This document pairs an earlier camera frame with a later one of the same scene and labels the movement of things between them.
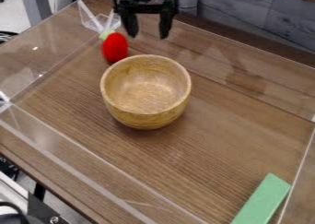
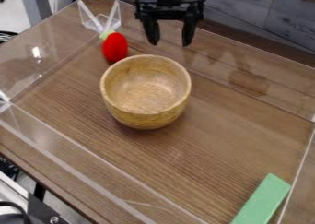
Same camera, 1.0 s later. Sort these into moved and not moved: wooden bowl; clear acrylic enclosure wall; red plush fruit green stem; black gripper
Moved: black gripper
Not moved: clear acrylic enclosure wall; wooden bowl; red plush fruit green stem
